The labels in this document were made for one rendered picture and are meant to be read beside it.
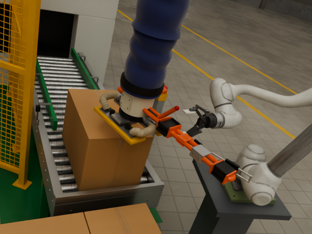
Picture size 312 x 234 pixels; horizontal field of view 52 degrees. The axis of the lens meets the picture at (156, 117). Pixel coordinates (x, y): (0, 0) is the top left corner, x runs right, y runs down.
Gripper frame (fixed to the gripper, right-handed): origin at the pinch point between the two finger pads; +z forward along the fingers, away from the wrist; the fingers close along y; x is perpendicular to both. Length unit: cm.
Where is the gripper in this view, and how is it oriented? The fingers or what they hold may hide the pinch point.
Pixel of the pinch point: (181, 123)
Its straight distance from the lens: 160.7
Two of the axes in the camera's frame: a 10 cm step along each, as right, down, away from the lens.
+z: -8.3, 0.5, -5.5
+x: -4.9, -5.3, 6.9
